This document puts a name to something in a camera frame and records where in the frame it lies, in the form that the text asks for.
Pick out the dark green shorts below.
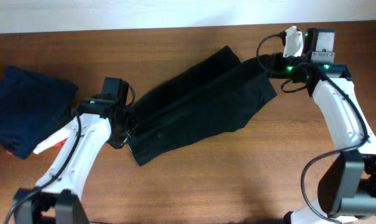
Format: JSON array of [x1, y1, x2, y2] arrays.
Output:
[[128, 46, 277, 166]]

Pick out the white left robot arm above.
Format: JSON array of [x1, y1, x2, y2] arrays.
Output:
[[4, 93, 136, 224]]

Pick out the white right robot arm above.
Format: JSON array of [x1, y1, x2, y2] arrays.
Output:
[[258, 55, 376, 223]]

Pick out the folded red garment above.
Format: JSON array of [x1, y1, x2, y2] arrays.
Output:
[[6, 139, 67, 155]]

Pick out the folded navy blue garment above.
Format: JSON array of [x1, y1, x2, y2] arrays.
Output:
[[0, 66, 78, 159]]

